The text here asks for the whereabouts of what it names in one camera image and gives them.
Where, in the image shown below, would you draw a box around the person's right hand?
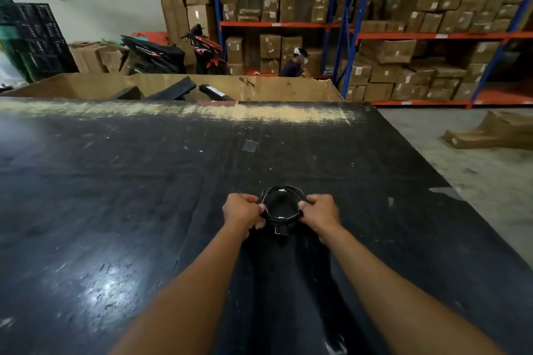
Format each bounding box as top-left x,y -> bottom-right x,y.
298,194 -> 341,244

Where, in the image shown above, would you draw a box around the person's left hand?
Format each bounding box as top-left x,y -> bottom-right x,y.
222,193 -> 267,232

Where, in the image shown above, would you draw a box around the black plastic ring part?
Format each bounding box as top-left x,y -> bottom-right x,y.
259,184 -> 306,237

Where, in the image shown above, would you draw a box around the person's right forearm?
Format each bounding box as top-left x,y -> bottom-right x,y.
323,223 -> 506,355

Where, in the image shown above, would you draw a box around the person's left forearm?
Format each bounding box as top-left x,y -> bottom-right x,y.
108,223 -> 250,355

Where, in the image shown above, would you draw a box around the black part with white label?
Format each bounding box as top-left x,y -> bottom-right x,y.
198,84 -> 236,102

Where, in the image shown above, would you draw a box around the long black plastic part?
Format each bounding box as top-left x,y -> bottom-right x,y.
146,76 -> 197,101
109,86 -> 144,101

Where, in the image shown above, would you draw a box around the large open cardboard bin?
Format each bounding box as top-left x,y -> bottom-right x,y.
1,73 -> 345,102

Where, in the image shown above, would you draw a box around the red and black motor scooter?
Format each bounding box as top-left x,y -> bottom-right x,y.
120,24 -> 229,76

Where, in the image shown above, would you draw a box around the blue and orange storage rack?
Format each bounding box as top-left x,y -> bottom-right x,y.
209,0 -> 533,110

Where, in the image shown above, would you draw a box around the stack of boxes on rack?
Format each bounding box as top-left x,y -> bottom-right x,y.
217,0 -> 533,102

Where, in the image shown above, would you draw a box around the flattened cardboard on floor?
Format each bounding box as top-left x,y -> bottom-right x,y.
442,111 -> 533,151

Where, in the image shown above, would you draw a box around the tall leaning cardboard boxes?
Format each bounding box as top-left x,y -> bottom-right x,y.
152,0 -> 218,68

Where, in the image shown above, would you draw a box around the stack of black plastic crates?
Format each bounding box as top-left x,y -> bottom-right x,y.
0,0 -> 79,82

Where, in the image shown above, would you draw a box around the open cardboard boxes by wall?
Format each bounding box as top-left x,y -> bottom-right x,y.
68,40 -> 130,75

